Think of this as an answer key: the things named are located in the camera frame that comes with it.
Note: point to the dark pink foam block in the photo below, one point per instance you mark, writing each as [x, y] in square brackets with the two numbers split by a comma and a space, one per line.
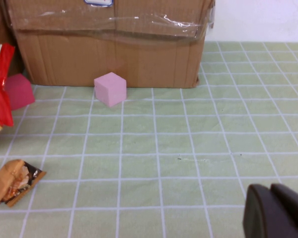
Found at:
[20, 91]

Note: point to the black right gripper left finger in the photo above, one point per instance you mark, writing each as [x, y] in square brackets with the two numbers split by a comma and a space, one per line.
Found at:
[265, 218]

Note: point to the green checkered tablecloth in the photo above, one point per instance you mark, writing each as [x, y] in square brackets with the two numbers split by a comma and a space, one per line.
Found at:
[164, 148]

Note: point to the light pink foam cube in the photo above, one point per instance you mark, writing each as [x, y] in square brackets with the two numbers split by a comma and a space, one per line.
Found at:
[110, 90]

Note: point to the white label sticker red writing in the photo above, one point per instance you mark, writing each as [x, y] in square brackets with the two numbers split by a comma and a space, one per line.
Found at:
[98, 2]

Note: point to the taped brown cardboard box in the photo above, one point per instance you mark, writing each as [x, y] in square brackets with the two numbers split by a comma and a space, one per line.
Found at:
[77, 62]

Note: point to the small brown triangular snack packet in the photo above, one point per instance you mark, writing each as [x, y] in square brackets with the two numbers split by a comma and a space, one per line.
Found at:
[12, 183]

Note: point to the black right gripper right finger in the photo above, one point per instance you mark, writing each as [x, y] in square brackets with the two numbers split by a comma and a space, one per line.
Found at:
[296, 210]

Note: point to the clear packing tape strip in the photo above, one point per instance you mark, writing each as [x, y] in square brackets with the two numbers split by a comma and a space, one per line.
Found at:
[151, 27]

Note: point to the red white shrimp chips bag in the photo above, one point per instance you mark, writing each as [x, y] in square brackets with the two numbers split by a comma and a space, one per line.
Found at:
[1, 99]

